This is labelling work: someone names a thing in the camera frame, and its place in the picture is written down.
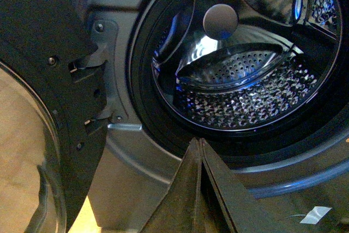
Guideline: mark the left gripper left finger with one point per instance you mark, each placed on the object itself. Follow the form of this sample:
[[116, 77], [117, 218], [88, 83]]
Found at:
[[180, 209]]

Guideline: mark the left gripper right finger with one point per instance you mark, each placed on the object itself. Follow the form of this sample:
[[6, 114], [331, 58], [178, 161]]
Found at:
[[241, 211]]

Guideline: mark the black washing machine door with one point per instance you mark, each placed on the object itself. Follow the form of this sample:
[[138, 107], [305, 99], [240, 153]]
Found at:
[[45, 43]]

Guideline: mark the dark grey washing machine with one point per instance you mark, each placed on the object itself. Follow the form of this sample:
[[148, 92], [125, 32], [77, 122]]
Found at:
[[265, 82]]

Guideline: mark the silver tape piece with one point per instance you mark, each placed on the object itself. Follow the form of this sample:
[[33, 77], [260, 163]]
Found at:
[[315, 215]]

